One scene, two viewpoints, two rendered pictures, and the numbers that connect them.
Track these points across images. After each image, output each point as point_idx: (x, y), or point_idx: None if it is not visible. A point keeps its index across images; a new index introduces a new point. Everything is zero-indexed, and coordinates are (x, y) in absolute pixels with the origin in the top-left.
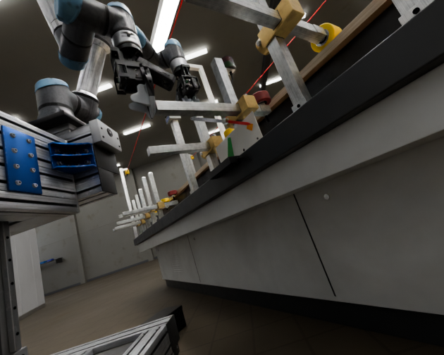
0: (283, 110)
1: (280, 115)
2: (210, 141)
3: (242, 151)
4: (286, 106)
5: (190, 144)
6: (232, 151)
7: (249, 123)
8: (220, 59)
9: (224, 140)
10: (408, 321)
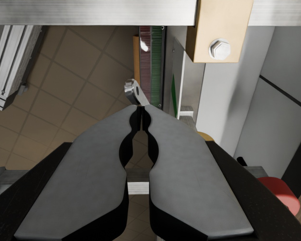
0: None
1: None
2: (191, 41)
3: (169, 114)
4: (300, 191)
5: (109, 25)
6: (172, 97)
7: None
8: None
9: (178, 99)
10: None
